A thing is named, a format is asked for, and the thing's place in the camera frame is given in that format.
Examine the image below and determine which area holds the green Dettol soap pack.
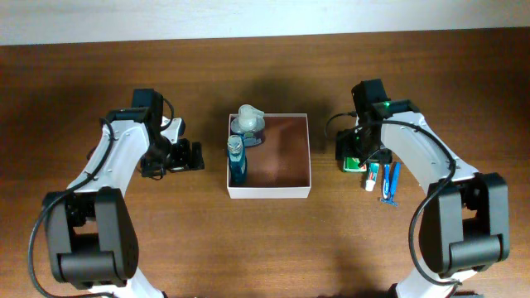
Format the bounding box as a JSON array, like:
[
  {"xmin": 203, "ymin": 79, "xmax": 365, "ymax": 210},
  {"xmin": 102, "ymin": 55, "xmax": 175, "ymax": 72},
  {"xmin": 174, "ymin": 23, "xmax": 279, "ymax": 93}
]
[{"xmin": 342, "ymin": 157, "xmax": 367, "ymax": 173}]

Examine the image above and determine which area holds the teal toothpaste tube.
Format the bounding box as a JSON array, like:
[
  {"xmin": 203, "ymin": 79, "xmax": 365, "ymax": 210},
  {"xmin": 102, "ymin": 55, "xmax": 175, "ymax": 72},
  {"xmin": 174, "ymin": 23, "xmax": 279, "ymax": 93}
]
[{"xmin": 364, "ymin": 162, "xmax": 379, "ymax": 191}]

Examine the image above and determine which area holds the blue mouthwash bottle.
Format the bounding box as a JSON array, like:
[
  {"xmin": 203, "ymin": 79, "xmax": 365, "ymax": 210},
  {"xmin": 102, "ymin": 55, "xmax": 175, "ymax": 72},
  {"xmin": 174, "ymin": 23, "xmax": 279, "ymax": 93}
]
[{"xmin": 227, "ymin": 135, "xmax": 247, "ymax": 185}]

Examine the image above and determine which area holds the purple foam soap pump bottle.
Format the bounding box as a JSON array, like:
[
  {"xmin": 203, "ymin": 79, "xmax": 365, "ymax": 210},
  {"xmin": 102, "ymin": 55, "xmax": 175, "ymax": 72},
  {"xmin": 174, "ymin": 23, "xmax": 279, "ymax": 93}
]
[{"xmin": 230, "ymin": 104, "xmax": 265, "ymax": 147}]

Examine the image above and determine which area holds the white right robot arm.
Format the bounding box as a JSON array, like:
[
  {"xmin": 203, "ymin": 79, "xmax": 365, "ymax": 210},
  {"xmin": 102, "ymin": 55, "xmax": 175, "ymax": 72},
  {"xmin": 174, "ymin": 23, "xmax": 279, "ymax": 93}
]
[{"xmin": 335, "ymin": 79, "xmax": 510, "ymax": 297}]

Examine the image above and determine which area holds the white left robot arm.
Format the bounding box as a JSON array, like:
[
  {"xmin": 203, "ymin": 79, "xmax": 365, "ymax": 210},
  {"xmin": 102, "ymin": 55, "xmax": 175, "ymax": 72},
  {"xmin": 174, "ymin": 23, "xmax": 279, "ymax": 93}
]
[{"xmin": 36, "ymin": 89, "xmax": 205, "ymax": 297}]

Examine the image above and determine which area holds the blue razor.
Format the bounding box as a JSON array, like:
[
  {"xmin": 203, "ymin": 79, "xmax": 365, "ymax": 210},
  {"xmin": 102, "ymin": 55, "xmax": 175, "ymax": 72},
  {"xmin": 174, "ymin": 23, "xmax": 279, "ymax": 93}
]
[{"xmin": 380, "ymin": 162, "xmax": 401, "ymax": 206}]

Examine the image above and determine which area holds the blue toothbrush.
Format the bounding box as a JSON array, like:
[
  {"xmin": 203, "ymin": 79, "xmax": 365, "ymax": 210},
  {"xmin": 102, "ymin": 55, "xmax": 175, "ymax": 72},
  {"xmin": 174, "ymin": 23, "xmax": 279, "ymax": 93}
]
[{"xmin": 383, "ymin": 164, "xmax": 390, "ymax": 200}]

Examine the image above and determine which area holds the white cardboard box pink inside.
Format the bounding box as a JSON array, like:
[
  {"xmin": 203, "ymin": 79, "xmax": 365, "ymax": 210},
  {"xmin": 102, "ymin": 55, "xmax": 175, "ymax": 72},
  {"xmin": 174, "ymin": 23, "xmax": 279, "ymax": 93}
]
[{"xmin": 226, "ymin": 113, "xmax": 311, "ymax": 199}]

